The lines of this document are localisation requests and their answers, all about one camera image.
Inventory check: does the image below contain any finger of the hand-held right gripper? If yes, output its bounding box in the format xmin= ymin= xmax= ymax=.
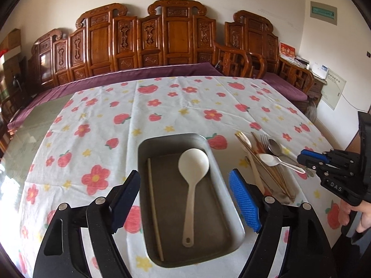
xmin=297 ymin=155 xmax=328 ymax=177
xmin=301 ymin=149 xmax=361 ymax=165

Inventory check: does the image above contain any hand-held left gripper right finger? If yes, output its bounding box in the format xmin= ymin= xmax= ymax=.
xmin=228 ymin=168 xmax=338 ymax=278

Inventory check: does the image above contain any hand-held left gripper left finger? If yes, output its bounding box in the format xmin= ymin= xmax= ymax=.
xmin=33 ymin=169 xmax=141 ymax=278

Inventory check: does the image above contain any beige chopstick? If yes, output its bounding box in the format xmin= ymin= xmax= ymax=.
xmin=235 ymin=133 xmax=290 ymax=199
xmin=147 ymin=158 xmax=165 ymax=262

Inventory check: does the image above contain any beige plastic fork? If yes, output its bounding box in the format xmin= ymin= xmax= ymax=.
xmin=235 ymin=132 xmax=265 ymax=194

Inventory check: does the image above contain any metal spoon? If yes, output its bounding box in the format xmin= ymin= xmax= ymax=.
xmin=267 ymin=138 xmax=308 ymax=171

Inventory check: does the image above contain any beige plastic spoon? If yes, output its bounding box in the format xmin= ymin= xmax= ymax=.
xmin=259 ymin=153 xmax=309 ymax=174

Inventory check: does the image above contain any metal fork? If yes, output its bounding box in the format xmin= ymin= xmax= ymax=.
xmin=260 ymin=134 xmax=287 ymax=180

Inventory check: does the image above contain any metal tray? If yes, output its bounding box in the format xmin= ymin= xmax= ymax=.
xmin=137 ymin=133 xmax=246 ymax=268

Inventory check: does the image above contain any white ladle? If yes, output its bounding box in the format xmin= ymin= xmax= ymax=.
xmin=178 ymin=148 xmax=210 ymax=248

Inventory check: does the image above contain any person's right hand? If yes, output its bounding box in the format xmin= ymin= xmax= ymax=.
xmin=340 ymin=199 xmax=371 ymax=234

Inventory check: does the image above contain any wooden side table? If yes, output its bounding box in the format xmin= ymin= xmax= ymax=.
xmin=307 ymin=75 xmax=323 ymax=105

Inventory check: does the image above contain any purple armchair cushion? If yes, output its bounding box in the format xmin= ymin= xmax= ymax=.
xmin=262 ymin=72 xmax=308 ymax=101

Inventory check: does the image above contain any white box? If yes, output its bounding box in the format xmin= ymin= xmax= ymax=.
xmin=310 ymin=61 xmax=329 ymax=79

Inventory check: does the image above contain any floral strawberry tablecloth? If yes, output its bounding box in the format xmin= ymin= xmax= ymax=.
xmin=17 ymin=75 xmax=348 ymax=278

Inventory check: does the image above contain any red desk calendar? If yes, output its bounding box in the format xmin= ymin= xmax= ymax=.
xmin=279 ymin=42 xmax=296 ymax=60

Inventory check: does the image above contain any purple sofa cushion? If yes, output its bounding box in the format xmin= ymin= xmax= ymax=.
xmin=7 ymin=62 xmax=225 ymax=134

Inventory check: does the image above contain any carved wooden armchair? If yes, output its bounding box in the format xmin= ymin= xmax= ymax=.
xmin=224 ymin=10 xmax=315 ymax=93

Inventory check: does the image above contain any carved wooden sofa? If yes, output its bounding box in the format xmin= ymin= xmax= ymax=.
xmin=27 ymin=0 xmax=253 ymax=89

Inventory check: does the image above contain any cardboard box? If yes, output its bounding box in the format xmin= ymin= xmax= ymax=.
xmin=6 ymin=28 xmax=22 ymax=48
xmin=1 ymin=55 xmax=21 ymax=79

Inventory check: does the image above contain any white wall sheet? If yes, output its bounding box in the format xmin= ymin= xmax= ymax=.
xmin=320 ymin=68 xmax=347 ymax=111

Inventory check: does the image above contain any green framed wall panel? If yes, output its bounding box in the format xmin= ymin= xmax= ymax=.
xmin=310 ymin=1 xmax=338 ymax=25

